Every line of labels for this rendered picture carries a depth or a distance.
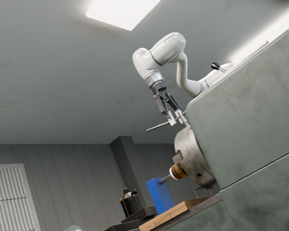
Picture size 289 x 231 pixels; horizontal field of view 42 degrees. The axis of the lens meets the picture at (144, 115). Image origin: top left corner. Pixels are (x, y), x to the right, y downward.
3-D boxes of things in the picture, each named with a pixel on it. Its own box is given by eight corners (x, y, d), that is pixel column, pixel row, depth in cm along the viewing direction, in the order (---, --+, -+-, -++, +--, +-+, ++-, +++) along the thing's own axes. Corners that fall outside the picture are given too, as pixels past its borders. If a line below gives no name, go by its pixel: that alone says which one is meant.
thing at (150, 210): (159, 213, 209) (155, 205, 211) (147, 216, 202) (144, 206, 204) (135, 227, 220) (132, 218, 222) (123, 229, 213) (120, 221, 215)
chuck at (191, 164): (241, 173, 184) (209, 118, 192) (213, 188, 158) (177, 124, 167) (227, 181, 189) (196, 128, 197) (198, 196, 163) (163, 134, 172)
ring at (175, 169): (191, 155, 188) (178, 163, 193) (180, 156, 181) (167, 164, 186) (198, 172, 184) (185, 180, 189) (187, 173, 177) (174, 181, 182)
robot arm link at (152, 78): (140, 81, 192) (146, 90, 190) (152, 70, 186) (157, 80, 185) (151, 80, 199) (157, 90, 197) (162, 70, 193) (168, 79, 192)
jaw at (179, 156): (196, 151, 177) (180, 149, 169) (200, 160, 175) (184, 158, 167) (179, 162, 183) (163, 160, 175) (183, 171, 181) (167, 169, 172)
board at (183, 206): (228, 200, 188) (225, 193, 189) (187, 209, 161) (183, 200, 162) (185, 222, 204) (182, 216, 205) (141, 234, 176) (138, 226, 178)
